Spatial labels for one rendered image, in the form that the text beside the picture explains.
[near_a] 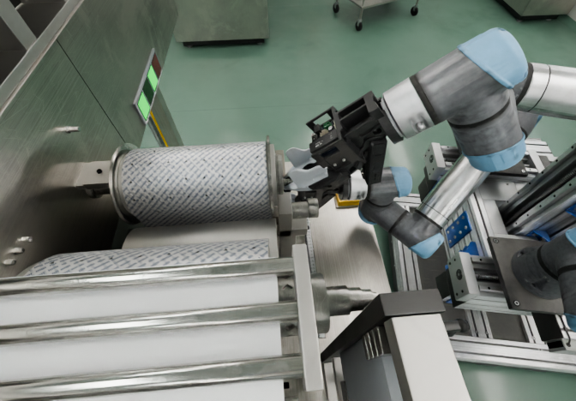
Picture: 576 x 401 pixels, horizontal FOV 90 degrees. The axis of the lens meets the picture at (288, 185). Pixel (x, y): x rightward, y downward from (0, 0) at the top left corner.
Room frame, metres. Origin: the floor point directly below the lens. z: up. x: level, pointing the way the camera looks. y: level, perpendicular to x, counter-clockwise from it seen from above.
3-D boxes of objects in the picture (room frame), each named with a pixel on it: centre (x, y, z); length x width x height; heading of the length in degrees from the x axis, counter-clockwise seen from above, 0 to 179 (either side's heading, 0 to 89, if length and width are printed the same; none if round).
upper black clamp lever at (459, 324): (0.05, -0.15, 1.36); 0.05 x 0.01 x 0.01; 95
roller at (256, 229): (0.20, 0.15, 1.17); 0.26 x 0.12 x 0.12; 95
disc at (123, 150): (0.31, 0.28, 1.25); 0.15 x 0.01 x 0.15; 5
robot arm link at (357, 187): (0.40, -0.16, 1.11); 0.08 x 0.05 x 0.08; 5
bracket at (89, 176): (0.30, 0.33, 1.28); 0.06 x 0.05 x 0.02; 95
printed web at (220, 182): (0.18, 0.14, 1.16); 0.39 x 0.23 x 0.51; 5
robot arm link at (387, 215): (0.39, -0.25, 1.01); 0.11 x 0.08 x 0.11; 44
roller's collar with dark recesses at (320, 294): (0.08, -0.01, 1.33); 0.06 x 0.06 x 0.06; 5
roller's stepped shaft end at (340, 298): (0.08, -0.07, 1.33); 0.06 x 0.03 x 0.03; 95
